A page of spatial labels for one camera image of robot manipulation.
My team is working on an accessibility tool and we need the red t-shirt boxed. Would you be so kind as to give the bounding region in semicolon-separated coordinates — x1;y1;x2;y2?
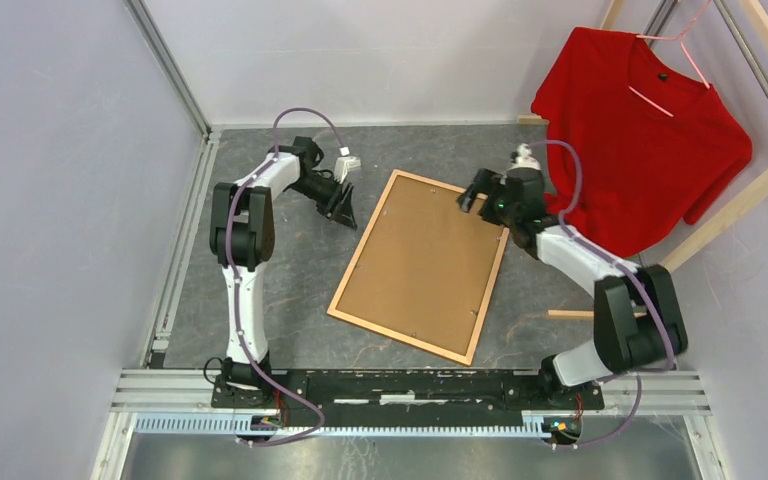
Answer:
530;26;754;258

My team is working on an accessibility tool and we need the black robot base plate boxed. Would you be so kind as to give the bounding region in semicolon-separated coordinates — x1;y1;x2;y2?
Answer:
211;369;605;429

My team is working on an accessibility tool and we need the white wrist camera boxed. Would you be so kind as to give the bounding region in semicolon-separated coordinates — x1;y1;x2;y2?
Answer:
333;147;362;183
508;143;542;171

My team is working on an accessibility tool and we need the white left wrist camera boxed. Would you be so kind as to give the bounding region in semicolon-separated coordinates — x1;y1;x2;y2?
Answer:
333;147;362;183

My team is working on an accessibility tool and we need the aluminium rail frame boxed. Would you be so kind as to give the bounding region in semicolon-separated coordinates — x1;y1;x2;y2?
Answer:
92;368;729;479

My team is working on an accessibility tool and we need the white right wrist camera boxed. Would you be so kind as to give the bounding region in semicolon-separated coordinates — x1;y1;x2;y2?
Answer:
508;143;542;171

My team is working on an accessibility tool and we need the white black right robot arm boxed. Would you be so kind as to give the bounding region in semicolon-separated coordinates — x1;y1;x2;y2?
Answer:
457;167;689;408

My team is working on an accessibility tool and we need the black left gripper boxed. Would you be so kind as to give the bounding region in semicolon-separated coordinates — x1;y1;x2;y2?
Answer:
287;174;357;231

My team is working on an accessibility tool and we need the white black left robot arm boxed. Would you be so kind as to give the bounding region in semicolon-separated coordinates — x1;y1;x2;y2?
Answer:
209;136;360;408

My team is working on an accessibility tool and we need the wooden clothes rack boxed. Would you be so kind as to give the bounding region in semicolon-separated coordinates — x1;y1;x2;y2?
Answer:
516;0;768;323

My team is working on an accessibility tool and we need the pink clothes hanger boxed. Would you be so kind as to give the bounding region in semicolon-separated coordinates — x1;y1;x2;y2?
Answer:
627;0;715;119

